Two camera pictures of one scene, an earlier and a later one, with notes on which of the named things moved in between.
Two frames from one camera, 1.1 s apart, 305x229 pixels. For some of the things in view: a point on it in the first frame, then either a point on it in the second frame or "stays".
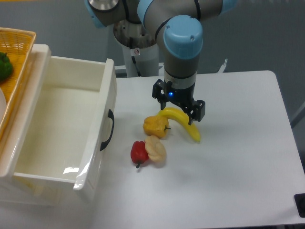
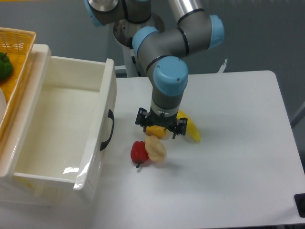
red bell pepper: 139,152 stays
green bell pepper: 5,67 stays
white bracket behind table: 223,67 stays
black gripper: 181,90 → 167,122
